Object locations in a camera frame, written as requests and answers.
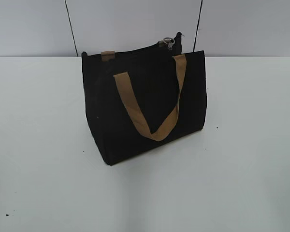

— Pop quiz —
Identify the black fabric tote bag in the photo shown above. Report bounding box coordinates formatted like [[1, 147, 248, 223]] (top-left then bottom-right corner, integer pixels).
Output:
[[81, 32, 207, 165]]

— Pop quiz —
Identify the metal zipper pull with ring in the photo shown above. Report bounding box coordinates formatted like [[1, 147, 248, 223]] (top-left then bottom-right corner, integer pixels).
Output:
[[162, 37, 175, 50]]

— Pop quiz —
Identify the right black wall cable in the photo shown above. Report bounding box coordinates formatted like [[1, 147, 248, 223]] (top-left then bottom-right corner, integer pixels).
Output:
[[194, 0, 204, 52]]

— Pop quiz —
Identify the black wall cable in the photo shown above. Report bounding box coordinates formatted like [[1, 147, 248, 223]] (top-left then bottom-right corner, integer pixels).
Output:
[[64, 0, 78, 57], [194, 0, 204, 52]]

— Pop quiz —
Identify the left black wall cable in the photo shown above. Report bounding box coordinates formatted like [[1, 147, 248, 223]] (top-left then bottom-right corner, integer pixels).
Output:
[[64, 0, 78, 57]]

